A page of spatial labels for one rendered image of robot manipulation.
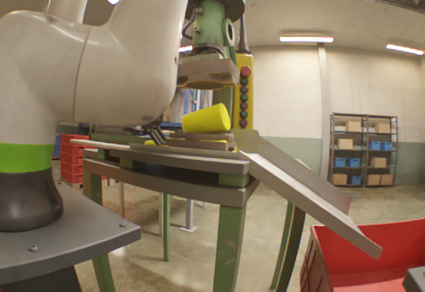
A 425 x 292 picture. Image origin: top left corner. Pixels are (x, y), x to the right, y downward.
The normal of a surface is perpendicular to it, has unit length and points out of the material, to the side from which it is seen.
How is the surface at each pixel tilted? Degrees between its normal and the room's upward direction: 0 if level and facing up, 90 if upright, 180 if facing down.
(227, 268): 90
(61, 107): 144
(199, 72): 90
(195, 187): 90
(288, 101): 90
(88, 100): 128
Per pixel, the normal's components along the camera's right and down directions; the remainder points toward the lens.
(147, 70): 0.62, 0.11
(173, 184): -0.36, -0.07
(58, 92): 0.44, 0.59
